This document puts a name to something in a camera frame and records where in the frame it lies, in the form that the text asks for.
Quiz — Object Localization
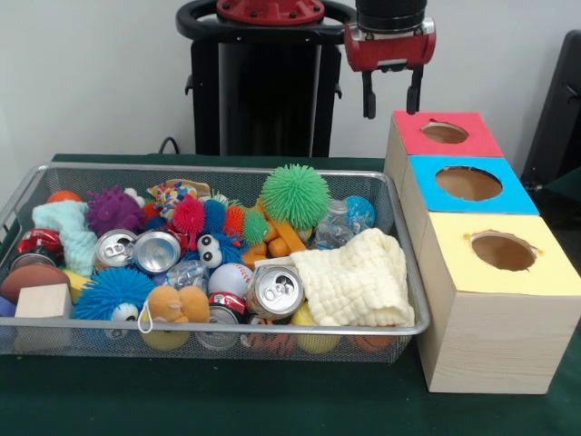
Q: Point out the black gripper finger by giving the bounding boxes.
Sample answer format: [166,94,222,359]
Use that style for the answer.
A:
[406,67,423,114]
[361,71,378,120]

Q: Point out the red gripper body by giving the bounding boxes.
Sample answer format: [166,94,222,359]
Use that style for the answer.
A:
[343,17,438,74]

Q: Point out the crushed clear plastic bottle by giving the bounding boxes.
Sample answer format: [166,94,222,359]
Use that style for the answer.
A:
[315,199,364,251]

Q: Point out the wooden box with three holes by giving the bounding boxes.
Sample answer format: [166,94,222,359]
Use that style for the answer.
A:
[383,110,581,394]

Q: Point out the green spiky rubber ball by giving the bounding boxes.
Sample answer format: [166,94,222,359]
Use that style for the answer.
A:
[261,163,331,231]

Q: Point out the black upright panel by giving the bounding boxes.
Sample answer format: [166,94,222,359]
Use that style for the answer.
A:
[521,29,581,183]

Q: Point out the cream waffle cloth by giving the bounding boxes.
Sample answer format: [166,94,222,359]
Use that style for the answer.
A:
[289,227,417,328]

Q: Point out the side table with green cloth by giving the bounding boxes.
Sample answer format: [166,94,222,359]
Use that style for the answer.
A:
[542,168,581,214]

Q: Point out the opened silver drink can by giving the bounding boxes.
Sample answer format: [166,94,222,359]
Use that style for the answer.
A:
[244,264,305,319]

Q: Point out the white baseball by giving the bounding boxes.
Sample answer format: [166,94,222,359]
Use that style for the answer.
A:
[207,263,253,299]

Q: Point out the purple spiky rubber ball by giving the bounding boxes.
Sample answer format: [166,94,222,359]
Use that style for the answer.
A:
[85,184,146,237]

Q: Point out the orange plush toy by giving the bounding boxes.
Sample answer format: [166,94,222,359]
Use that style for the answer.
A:
[145,284,211,324]

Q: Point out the blue spiky ball with eyes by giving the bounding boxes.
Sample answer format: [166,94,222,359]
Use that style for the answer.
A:
[72,266,158,322]

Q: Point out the mint knitted cloth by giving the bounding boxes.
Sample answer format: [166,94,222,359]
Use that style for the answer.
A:
[31,201,99,277]

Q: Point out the brown toy football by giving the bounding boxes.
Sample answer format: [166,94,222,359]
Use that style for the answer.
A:
[0,264,72,304]

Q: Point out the plain wooden block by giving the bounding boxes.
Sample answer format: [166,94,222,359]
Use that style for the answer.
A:
[14,283,74,319]

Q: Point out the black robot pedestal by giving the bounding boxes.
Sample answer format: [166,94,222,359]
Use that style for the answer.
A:
[175,0,364,158]

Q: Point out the shallow wire mesh bin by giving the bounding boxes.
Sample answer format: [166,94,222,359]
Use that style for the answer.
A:
[0,162,431,364]

